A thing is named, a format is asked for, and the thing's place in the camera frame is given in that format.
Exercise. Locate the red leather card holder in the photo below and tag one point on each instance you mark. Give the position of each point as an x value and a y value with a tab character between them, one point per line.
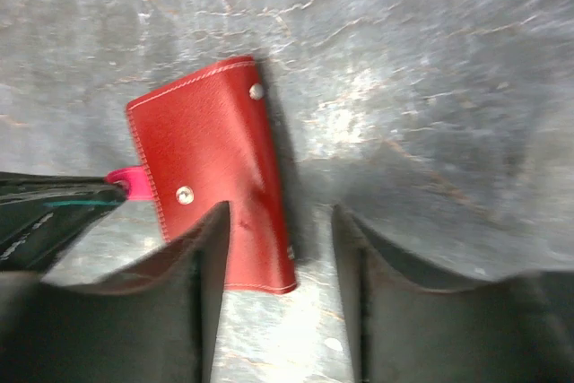
206	139

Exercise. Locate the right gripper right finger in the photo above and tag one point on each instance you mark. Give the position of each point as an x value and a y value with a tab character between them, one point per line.
409	320

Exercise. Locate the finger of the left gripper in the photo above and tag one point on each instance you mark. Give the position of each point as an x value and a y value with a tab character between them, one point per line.
42	216

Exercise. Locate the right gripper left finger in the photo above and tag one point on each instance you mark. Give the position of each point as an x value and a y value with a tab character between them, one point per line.
154	320

